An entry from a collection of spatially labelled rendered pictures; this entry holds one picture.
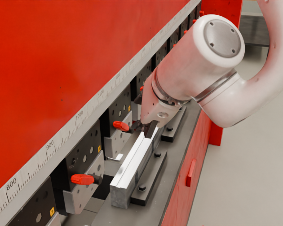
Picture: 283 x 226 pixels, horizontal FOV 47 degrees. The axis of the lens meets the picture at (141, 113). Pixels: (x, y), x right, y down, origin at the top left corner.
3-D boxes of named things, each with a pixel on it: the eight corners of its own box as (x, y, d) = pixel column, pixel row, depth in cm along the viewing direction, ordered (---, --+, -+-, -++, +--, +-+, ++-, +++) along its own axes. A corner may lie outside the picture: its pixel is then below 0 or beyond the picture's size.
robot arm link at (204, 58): (212, 89, 57) (179, 48, 58) (262, 52, 46) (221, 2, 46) (181, 113, 53) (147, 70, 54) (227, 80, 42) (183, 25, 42)
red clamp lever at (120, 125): (123, 121, 75) (134, 127, 84) (107, 118, 76) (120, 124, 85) (122, 128, 75) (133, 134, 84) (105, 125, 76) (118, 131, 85)
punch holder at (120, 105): (112, 163, 84) (109, 108, 76) (83, 157, 87) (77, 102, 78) (132, 132, 97) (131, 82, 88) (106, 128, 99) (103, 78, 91)
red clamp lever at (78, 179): (84, 176, 58) (103, 176, 68) (64, 171, 60) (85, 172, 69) (81, 186, 58) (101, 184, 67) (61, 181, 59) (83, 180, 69)
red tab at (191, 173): (190, 187, 166) (191, 176, 162) (186, 186, 166) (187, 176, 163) (195, 169, 178) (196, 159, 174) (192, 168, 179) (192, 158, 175)
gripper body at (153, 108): (191, 114, 57) (165, 131, 67) (192, 63, 61) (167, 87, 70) (152, 104, 55) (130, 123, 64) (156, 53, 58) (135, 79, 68)
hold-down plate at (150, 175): (145, 206, 111) (145, 200, 110) (130, 203, 113) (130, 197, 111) (166, 155, 136) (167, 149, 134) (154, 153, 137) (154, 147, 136)
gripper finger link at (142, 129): (154, 133, 66) (143, 141, 72) (155, 118, 67) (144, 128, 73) (139, 130, 65) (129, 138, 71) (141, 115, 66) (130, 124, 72)
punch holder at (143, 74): (138, 124, 101) (137, 76, 93) (112, 120, 103) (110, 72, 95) (152, 102, 113) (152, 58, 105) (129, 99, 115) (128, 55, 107)
